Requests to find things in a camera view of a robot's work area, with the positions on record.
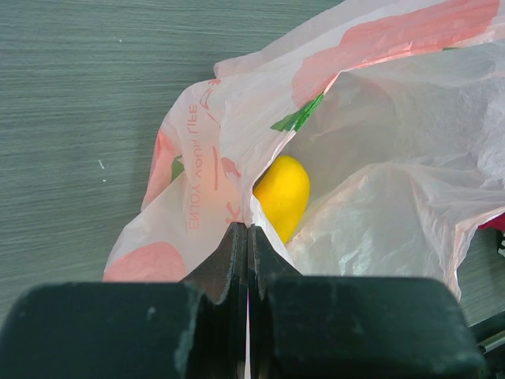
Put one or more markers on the magenta cloth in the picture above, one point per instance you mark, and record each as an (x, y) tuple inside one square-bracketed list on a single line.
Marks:
[(497, 223)]

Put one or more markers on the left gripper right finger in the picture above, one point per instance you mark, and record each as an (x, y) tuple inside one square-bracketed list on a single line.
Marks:
[(352, 327)]

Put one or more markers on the pink plastic bag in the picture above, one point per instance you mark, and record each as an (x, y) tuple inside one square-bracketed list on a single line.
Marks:
[(395, 109)]

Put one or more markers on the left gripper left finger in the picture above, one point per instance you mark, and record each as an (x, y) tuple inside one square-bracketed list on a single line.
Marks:
[(194, 328)]

